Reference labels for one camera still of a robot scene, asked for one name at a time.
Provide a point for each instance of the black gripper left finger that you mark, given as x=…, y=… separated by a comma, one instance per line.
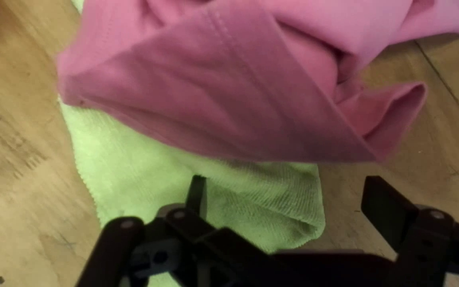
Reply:
x=160, y=250

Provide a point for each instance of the yellow cloth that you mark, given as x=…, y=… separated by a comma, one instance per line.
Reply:
x=151, y=181

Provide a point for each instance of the pink cloth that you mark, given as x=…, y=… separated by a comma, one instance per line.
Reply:
x=230, y=81

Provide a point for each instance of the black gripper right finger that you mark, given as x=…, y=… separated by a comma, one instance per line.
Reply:
x=426, y=245

